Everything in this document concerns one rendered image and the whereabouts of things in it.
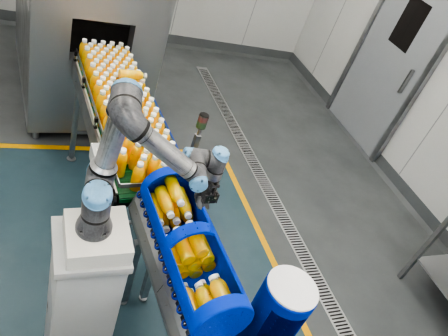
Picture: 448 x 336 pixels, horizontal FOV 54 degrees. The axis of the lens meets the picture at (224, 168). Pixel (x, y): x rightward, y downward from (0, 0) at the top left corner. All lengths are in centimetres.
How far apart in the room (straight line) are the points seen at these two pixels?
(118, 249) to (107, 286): 22
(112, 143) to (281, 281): 111
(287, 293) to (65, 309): 104
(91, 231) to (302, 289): 108
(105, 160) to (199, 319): 74
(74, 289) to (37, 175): 211
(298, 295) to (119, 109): 129
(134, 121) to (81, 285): 80
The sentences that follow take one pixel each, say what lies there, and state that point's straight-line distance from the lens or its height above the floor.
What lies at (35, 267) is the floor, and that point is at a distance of 338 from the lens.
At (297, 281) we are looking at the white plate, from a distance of 235.
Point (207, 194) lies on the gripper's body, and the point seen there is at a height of 144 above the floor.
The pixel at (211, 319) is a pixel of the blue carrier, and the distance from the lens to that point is 187.
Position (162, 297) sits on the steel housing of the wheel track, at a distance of 225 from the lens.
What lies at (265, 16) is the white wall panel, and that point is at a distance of 706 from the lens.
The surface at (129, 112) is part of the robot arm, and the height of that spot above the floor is 186.
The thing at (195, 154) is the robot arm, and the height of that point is 164.
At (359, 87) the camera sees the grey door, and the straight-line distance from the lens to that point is 611.
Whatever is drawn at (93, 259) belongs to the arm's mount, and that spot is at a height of 121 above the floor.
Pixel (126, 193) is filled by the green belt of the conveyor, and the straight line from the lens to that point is 263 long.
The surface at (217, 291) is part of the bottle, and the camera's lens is 195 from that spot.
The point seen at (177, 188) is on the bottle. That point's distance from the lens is 231.
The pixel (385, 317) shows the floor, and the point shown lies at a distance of 405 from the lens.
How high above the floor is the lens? 270
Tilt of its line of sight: 36 degrees down
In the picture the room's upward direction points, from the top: 21 degrees clockwise
